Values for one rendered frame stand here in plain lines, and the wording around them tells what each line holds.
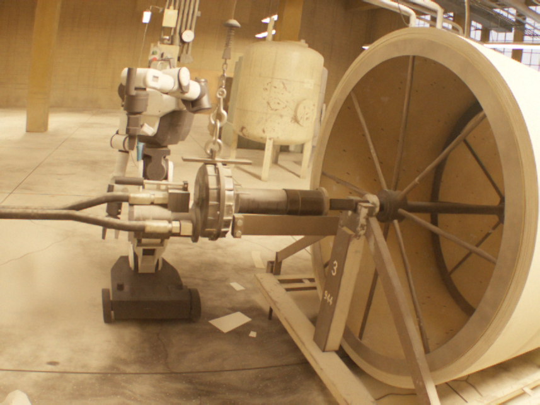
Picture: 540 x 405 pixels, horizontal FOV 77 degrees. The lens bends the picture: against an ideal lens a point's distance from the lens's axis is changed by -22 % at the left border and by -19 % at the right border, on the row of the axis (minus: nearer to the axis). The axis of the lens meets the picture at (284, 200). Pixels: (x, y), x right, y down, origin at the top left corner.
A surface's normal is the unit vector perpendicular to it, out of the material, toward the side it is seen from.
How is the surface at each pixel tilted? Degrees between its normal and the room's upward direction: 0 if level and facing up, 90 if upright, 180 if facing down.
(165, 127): 95
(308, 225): 90
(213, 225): 116
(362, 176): 89
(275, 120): 90
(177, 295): 45
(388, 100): 128
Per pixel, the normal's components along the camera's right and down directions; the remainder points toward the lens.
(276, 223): 0.35, 0.29
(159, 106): -0.35, 0.16
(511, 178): -0.92, -0.04
